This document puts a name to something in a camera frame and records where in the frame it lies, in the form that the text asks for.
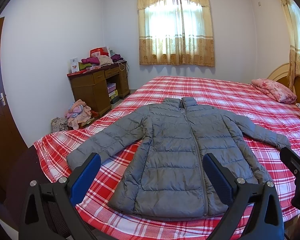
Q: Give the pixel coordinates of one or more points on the purple storage box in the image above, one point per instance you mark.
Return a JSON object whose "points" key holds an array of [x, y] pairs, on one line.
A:
{"points": [[111, 87]]}

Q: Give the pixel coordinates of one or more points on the pile of clothes on floor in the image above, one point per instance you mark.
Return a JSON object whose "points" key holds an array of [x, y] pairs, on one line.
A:
{"points": [[80, 114]]}

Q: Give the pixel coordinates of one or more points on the purple folded garment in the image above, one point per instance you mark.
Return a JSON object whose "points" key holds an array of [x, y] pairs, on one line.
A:
{"points": [[116, 57]]}

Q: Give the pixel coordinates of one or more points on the beige patterned window curtain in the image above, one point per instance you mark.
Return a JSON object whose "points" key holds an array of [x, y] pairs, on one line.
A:
{"points": [[175, 32]]}

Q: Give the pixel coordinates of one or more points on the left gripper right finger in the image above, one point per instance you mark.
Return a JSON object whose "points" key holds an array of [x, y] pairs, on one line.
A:
{"points": [[265, 220]]}

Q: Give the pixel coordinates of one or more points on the red plaid bed sheet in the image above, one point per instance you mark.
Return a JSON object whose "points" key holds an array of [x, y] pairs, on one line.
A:
{"points": [[240, 98]]}

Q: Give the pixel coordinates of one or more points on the red cardboard box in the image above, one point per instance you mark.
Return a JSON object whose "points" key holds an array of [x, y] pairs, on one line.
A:
{"points": [[100, 51]]}

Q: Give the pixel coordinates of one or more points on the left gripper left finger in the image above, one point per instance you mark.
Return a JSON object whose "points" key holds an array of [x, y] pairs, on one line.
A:
{"points": [[36, 218]]}

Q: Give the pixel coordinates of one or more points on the white card with picture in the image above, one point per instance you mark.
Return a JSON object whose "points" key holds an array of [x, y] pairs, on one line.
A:
{"points": [[74, 65]]}

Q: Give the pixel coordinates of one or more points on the pink floral pillow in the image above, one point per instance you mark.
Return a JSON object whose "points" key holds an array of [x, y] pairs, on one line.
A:
{"points": [[275, 90]]}

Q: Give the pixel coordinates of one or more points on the beige side curtain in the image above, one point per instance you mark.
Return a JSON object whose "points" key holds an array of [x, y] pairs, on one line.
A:
{"points": [[292, 14]]}

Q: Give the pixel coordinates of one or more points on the dark wooden door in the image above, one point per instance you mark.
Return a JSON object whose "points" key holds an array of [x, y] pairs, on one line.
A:
{"points": [[0, 119]]}

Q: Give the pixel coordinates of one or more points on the magenta folded garment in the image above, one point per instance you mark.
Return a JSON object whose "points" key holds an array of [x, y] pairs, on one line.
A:
{"points": [[91, 60]]}

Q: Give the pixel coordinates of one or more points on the green folded garment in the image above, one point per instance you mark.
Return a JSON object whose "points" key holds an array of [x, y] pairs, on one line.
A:
{"points": [[83, 66]]}

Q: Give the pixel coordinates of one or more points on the brown wooden desk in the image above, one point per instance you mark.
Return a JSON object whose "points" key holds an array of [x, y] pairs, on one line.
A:
{"points": [[91, 86]]}

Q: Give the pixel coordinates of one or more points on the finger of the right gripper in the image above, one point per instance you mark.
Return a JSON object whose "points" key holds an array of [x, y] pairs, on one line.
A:
{"points": [[292, 162]]}

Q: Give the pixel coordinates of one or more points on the grey puffer jacket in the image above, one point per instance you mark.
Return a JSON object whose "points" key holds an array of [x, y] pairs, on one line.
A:
{"points": [[165, 179]]}

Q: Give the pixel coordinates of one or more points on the beige folded garment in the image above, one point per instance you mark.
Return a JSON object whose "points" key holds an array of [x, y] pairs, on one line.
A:
{"points": [[104, 60]]}

